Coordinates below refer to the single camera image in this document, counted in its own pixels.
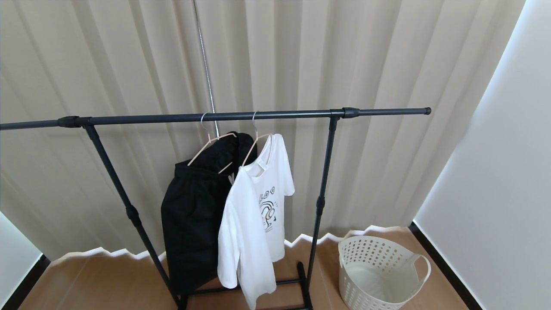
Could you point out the pink clothes hanger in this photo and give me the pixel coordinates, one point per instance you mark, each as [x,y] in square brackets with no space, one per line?
[205,144]
[254,144]

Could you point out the white garment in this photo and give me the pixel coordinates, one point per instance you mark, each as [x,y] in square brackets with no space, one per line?
[254,224]

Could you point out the black shorts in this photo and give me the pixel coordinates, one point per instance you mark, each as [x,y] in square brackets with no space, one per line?
[193,215]

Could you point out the black clothes rack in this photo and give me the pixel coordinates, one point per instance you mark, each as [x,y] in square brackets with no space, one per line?
[172,117]

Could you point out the white laundry basket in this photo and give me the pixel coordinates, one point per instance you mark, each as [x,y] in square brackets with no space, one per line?
[379,275]

